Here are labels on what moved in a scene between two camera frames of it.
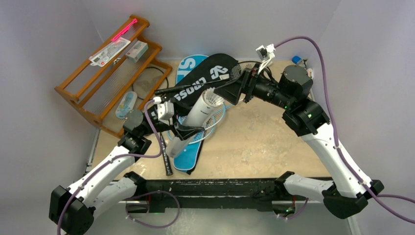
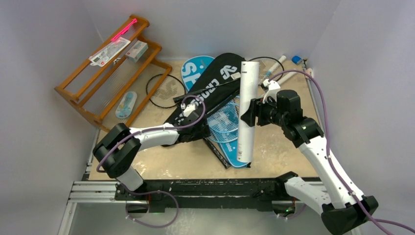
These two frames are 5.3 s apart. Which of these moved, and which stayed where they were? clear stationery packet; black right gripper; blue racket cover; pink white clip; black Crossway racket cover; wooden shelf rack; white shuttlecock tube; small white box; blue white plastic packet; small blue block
Moved: blue racket cover; white shuttlecock tube; black right gripper
Stayed: black Crossway racket cover; small blue block; small white box; pink white clip; wooden shelf rack; clear stationery packet; blue white plastic packet
